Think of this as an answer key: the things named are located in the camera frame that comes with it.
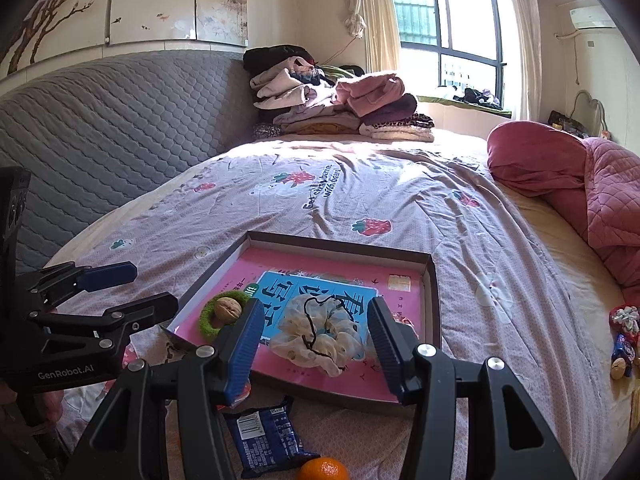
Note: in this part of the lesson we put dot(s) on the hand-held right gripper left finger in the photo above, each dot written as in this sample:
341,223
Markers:
242,350

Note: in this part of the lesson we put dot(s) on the grey quilted headboard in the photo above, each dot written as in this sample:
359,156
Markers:
125,120

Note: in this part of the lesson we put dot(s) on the shallow cardboard box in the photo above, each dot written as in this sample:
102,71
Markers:
340,252

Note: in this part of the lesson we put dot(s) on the cream bed sheet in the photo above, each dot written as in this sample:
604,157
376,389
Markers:
575,285

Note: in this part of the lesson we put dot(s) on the dark clothes on windowsill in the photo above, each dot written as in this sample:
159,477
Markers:
477,96

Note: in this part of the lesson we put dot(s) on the orange tangerine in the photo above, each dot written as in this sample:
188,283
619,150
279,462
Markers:
243,392
322,470

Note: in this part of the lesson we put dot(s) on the pile of folded clothes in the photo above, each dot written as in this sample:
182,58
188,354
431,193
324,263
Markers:
330,105

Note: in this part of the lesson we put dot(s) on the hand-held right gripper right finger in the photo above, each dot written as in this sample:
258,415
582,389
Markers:
385,350

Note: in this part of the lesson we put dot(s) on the black bag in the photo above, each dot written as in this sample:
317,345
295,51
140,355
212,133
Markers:
565,122

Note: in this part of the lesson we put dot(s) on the strawberry printed bedsheet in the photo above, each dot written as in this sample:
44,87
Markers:
450,210

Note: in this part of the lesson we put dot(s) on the flower wall painting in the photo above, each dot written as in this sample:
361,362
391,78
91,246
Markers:
150,5

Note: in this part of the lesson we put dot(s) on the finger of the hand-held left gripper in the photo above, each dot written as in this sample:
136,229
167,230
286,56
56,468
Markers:
110,275
145,307

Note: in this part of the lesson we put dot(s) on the person's left hand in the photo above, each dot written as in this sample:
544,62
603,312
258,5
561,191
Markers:
50,402

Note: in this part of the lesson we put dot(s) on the white air conditioner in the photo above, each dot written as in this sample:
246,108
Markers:
592,17

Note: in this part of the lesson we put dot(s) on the red and blue toy packets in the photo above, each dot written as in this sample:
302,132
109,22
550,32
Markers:
625,345

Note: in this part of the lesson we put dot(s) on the cream curtain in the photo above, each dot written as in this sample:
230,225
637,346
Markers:
375,10
520,45

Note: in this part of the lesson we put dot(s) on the blue snack packet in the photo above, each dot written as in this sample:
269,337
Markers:
265,440

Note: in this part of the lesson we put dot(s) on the brown walnut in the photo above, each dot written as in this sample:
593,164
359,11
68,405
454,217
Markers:
229,308

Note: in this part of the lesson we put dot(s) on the pink quilted blanket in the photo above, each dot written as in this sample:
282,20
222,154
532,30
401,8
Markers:
575,170

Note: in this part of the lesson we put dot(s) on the white curved chair back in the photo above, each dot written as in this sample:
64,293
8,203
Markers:
597,110

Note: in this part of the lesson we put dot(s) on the dark framed window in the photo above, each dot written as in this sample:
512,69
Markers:
465,25

